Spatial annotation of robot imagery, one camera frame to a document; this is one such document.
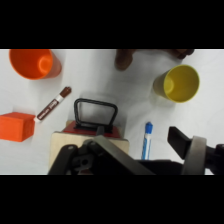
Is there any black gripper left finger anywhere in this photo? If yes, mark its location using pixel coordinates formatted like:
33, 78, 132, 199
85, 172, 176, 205
48, 134, 154, 175

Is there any brown plush animal toy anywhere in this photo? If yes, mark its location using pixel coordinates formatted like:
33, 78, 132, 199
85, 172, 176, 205
114, 49, 195, 72

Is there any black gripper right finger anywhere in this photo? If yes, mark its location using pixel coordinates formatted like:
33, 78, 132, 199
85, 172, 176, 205
167, 126, 224, 175

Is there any orange plastic cup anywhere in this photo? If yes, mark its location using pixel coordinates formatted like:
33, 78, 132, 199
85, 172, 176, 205
8, 49, 63, 81

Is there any light wooden drawer cabinet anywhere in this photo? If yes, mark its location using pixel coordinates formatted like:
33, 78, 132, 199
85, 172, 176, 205
49, 131, 131, 175

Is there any brown marker pen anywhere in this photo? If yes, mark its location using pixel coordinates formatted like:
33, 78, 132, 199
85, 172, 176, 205
33, 86, 73, 124

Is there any blue marker pen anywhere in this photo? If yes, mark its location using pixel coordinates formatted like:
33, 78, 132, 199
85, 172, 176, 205
140, 121, 155, 161

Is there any orange block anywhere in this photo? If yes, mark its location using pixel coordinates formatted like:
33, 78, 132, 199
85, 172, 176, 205
0, 111, 37, 143

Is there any yellow plastic cup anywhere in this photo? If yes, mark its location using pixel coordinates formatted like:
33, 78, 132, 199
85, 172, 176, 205
152, 64, 201, 104

